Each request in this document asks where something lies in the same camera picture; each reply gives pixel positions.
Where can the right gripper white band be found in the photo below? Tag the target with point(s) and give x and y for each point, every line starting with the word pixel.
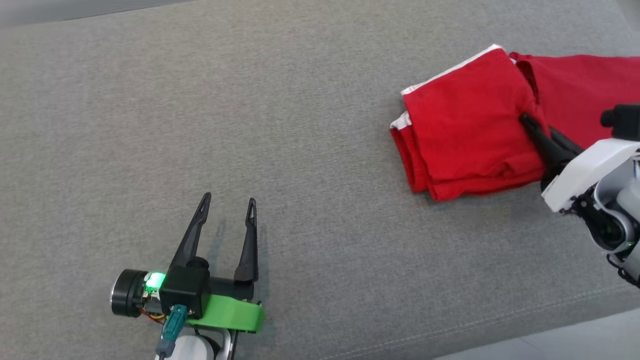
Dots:
pixel 580 175

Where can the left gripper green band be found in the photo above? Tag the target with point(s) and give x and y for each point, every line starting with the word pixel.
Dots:
pixel 232 312

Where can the red basketball jersey white trim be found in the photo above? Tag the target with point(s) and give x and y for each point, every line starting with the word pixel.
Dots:
pixel 465 125

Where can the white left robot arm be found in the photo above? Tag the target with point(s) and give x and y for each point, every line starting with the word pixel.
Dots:
pixel 192 350

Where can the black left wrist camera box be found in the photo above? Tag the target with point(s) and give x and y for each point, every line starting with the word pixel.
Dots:
pixel 185 290

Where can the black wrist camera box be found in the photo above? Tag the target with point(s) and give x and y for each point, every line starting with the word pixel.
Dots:
pixel 185 290
pixel 622 122

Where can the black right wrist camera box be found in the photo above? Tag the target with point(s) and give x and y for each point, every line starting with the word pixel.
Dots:
pixel 622 122

